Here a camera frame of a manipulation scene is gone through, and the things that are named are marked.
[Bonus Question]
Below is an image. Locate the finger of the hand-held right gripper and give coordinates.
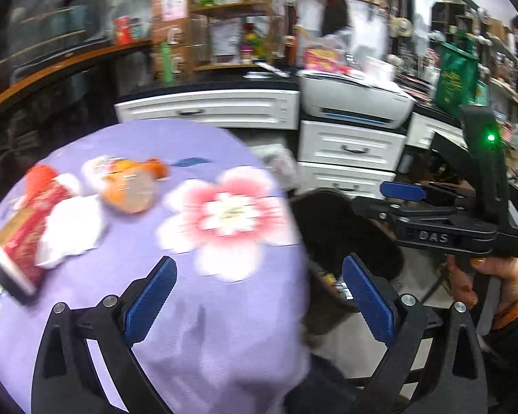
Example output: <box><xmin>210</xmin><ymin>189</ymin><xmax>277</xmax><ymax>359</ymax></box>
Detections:
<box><xmin>380</xmin><ymin>181</ymin><xmax>476</xmax><ymax>207</ymax></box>
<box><xmin>352</xmin><ymin>196</ymin><xmax>471</xmax><ymax>226</ymax></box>

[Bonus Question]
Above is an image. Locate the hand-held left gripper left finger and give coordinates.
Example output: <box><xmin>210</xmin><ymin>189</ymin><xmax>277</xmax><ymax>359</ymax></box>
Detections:
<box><xmin>31</xmin><ymin>255</ymin><xmax>178</xmax><ymax>414</ymax></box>

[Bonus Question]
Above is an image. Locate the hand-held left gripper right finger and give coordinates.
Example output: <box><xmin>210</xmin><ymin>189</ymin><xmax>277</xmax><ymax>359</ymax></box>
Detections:
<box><xmin>342</xmin><ymin>254</ymin><xmax>488</xmax><ymax>414</ymax></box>

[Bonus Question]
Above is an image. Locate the dark brown trash bin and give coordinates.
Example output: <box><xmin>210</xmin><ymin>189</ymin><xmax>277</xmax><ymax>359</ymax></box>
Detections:
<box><xmin>289</xmin><ymin>187</ymin><xmax>404</xmax><ymax>341</ymax></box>

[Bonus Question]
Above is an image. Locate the orange juice bottle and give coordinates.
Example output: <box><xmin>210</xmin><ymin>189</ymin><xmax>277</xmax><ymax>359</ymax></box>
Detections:
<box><xmin>101</xmin><ymin>159</ymin><xmax>171</xmax><ymax>214</ymax></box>

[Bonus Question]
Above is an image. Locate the red paper cup black lid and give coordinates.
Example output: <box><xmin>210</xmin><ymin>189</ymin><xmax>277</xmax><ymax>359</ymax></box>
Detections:
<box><xmin>0</xmin><ymin>177</ymin><xmax>76</xmax><ymax>307</ymax></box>

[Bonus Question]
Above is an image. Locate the white snack cup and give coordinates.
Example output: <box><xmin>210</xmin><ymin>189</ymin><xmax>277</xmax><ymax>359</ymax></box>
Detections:
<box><xmin>82</xmin><ymin>155</ymin><xmax>122</xmax><ymax>190</ymax></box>

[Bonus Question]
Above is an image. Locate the orange foam fruit net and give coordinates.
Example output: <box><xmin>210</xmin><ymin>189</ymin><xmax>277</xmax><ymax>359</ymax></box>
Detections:
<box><xmin>25</xmin><ymin>164</ymin><xmax>60</xmax><ymax>197</ymax></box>

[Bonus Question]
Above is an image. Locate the person's right forearm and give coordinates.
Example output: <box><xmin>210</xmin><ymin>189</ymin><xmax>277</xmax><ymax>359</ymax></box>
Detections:
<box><xmin>479</xmin><ymin>263</ymin><xmax>518</xmax><ymax>414</ymax></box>

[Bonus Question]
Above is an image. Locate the person's right hand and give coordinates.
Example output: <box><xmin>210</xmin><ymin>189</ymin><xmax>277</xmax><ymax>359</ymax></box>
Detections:
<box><xmin>447</xmin><ymin>256</ymin><xmax>518</xmax><ymax>328</ymax></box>

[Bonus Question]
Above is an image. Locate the white drawer stack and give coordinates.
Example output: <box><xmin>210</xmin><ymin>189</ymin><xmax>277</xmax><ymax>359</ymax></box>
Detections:
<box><xmin>297</xmin><ymin>120</ymin><xmax>409</xmax><ymax>199</ymax></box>

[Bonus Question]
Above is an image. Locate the white desk drawer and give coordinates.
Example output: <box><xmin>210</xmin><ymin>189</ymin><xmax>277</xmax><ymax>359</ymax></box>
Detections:
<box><xmin>408</xmin><ymin>112</ymin><xmax>462</xmax><ymax>149</ymax></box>

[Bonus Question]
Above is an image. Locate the purple floral tablecloth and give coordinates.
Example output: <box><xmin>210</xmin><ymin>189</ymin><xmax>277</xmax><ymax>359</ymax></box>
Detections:
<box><xmin>0</xmin><ymin>118</ymin><xmax>311</xmax><ymax>414</ymax></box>

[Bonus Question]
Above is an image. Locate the clear plastic bag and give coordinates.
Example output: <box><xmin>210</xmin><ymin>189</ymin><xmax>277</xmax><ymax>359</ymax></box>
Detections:
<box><xmin>259</xmin><ymin>144</ymin><xmax>298</xmax><ymax>188</ymax></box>

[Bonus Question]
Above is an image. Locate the white printer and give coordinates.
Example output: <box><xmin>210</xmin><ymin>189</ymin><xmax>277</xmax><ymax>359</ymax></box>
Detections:
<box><xmin>296</xmin><ymin>69</ymin><xmax>417</xmax><ymax>129</ymax></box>

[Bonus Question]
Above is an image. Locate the green tote bag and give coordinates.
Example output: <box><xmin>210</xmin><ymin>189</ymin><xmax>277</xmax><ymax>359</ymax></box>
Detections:
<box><xmin>434</xmin><ymin>37</ymin><xmax>480</xmax><ymax>115</ymax></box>

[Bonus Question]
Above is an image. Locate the plastic bag with red contents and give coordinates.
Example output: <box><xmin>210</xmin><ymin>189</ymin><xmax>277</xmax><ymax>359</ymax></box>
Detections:
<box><xmin>302</xmin><ymin>34</ymin><xmax>350</xmax><ymax>72</ymax></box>

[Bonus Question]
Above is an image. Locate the black hanging wig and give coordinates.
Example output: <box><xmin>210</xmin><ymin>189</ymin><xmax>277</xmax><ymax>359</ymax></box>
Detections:
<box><xmin>322</xmin><ymin>0</ymin><xmax>350</xmax><ymax>37</ymax></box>

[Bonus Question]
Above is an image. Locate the long white drawer cabinet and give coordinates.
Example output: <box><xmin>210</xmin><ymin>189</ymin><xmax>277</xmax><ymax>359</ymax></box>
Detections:
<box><xmin>114</xmin><ymin>88</ymin><xmax>300</xmax><ymax>130</ymax></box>

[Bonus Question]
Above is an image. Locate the wooden rack shelf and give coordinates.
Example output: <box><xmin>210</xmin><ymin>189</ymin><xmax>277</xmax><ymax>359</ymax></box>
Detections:
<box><xmin>188</xmin><ymin>0</ymin><xmax>286</xmax><ymax>72</ymax></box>

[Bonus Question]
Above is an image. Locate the brown printed box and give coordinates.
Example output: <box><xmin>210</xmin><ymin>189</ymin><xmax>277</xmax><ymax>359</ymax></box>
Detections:
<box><xmin>151</xmin><ymin>17</ymin><xmax>186</xmax><ymax>48</ymax></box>
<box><xmin>153</xmin><ymin>45</ymin><xmax>186</xmax><ymax>78</ymax></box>

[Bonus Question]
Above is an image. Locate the green bottle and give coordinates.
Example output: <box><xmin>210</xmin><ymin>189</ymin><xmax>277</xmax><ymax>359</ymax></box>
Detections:
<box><xmin>161</xmin><ymin>42</ymin><xmax>173</xmax><ymax>83</ymax></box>

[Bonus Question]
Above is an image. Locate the wooden counter shelf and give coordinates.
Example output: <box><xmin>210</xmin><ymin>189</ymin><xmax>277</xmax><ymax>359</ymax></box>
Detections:
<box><xmin>0</xmin><ymin>39</ymin><xmax>154</xmax><ymax>117</ymax></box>

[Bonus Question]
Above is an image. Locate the red can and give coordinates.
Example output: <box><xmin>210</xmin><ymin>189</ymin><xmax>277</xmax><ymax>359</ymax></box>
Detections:
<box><xmin>114</xmin><ymin>16</ymin><xmax>132</xmax><ymax>45</ymax></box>

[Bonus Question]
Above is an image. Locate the black glass display cage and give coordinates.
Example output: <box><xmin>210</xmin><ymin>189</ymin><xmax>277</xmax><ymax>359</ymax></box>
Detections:
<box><xmin>6</xmin><ymin>0</ymin><xmax>113</xmax><ymax>70</ymax></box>

